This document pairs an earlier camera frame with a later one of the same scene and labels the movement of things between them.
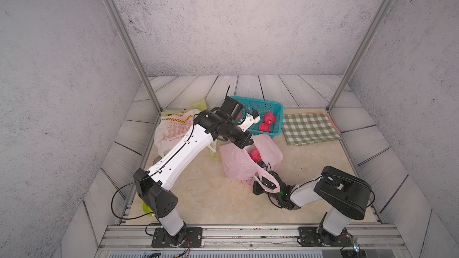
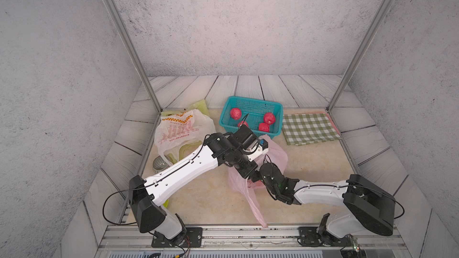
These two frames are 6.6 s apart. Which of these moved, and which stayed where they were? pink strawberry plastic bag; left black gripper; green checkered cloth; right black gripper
Moved: pink strawberry plastic bag; left black gripper; right black gripper
Stayed: green checkered cloth
